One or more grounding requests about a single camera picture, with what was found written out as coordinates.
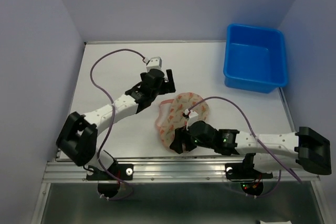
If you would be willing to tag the floral mesh laundry bag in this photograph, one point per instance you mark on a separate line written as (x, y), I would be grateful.
(171, 115)

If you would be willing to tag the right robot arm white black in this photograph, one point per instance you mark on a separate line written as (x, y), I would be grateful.
(305, 149)

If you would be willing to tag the aluminium mounting rail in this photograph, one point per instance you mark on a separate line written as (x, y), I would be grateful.
(149, 170)

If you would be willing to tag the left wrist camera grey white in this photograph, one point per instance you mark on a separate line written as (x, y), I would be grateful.
(154, 63)

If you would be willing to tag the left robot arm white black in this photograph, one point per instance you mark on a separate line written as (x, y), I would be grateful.
(78, 136)

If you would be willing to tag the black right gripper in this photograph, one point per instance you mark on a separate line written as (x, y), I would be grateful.
(176, 145)

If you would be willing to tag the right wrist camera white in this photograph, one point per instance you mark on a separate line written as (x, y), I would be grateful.
(191, 117)

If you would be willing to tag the blue plastic bin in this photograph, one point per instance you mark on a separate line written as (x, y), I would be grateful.
(255, 59)

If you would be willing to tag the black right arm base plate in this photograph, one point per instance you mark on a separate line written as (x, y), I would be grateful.
(237, 172)

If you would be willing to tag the white paper sheet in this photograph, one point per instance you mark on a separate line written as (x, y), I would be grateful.
(273, 222)

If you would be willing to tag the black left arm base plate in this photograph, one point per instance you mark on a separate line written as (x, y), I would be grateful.
(121, 171)

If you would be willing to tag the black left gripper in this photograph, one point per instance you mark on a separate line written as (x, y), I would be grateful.
(167, 87)

